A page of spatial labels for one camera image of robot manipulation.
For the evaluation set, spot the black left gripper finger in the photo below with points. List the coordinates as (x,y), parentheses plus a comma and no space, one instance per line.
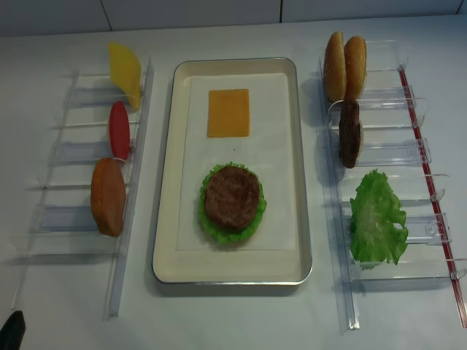
(11,334)

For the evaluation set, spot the sesame bun half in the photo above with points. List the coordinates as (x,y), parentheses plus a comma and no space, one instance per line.
(334,70)
(355,54)

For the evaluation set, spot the red tomato slice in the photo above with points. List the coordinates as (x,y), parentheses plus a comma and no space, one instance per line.
(119,131)

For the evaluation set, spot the green lettuce under patty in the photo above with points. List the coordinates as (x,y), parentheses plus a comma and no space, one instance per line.
(218,234)

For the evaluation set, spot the brown meat patty on lettuce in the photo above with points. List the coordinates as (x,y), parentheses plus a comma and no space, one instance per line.
(231,197)

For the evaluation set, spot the upright yellow cheese slice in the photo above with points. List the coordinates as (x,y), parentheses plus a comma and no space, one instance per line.
(125,72)

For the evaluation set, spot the flat orange cheese slice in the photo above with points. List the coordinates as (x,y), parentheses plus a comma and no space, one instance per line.
(229,113)

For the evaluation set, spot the large green lettuce leaf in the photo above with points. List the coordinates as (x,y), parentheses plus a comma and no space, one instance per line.
(378,222)

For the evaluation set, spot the upright brown meat patty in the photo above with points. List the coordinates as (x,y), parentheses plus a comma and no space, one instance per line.
(349,132)

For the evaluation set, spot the clear acrylic rack left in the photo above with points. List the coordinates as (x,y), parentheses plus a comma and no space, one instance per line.
(61,229)

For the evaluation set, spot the clear acrylic rack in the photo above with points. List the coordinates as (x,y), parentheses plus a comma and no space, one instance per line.
(61,229)
(391,118)

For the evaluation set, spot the white rectangular metal tray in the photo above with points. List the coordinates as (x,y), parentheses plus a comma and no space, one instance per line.
(227,263)

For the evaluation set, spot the white tray liner paper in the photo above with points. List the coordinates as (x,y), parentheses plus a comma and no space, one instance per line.
(267,151)

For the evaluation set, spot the clear acrylic rack right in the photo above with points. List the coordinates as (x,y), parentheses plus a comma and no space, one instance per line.
(391,118)

